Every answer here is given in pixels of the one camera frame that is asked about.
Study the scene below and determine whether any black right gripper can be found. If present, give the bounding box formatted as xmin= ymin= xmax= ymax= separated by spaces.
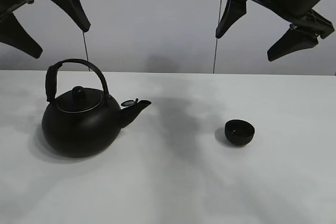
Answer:
xmin=215 ymin=0 xmax=334 ymax=62

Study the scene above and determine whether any small black teacup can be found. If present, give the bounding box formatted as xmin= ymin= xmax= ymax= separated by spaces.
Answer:
xmin=224 ymin=119 xmax=255 ymax=146

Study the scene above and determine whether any black round teapot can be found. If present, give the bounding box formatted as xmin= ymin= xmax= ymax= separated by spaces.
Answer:
xmin=41 ymin=58 xmax=151 ymax=158

